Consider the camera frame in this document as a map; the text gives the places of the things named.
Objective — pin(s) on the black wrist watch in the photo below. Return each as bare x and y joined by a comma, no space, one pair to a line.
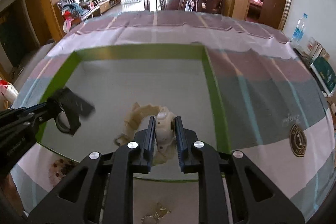
71,108

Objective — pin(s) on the green shallow tray box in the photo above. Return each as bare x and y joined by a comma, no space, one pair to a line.
112,78

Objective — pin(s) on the gold chain jewelry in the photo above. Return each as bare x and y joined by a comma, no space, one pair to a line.
159,213

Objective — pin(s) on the green book stack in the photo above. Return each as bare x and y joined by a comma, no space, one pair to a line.
323,71

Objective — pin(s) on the striped pastel tablecloth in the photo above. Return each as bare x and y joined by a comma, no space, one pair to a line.
275,111

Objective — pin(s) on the clear plastic water bottle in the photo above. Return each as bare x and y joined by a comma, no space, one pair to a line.
299,30

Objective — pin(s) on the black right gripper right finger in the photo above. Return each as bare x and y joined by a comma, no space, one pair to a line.
185,140

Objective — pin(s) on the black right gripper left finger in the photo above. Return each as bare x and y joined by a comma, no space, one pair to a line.
146,141

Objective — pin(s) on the wooden tv cabinet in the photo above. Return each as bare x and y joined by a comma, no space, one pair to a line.
104,6

